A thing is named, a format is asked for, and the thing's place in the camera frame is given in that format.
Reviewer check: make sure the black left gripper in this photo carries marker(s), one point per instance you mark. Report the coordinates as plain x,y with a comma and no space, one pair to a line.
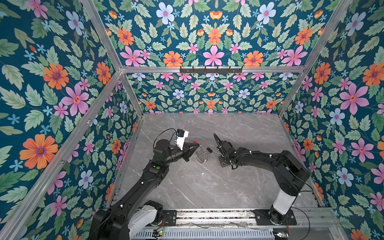
187,152

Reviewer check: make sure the steel keyring with red handle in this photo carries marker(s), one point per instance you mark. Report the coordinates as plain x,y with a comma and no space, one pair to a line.
201,153

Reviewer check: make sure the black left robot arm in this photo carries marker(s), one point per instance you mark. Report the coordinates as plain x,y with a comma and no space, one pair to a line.
124,219

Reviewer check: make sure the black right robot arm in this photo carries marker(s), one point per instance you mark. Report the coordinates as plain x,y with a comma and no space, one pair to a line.
290,174

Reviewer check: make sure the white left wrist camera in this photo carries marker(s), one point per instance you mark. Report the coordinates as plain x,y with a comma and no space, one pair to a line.
181,136

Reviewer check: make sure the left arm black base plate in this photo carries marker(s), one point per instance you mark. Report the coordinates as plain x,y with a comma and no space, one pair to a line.
165,218

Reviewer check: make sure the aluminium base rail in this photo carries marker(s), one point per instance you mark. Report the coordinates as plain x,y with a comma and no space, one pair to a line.
243,218

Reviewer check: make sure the black hook rail on wall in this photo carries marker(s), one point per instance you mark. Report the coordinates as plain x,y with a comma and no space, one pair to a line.
210,70

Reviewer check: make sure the white perforated cable duct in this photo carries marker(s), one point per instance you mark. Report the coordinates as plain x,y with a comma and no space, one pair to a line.
204,234

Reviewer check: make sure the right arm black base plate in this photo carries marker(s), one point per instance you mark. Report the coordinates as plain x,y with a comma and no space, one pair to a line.
262,216

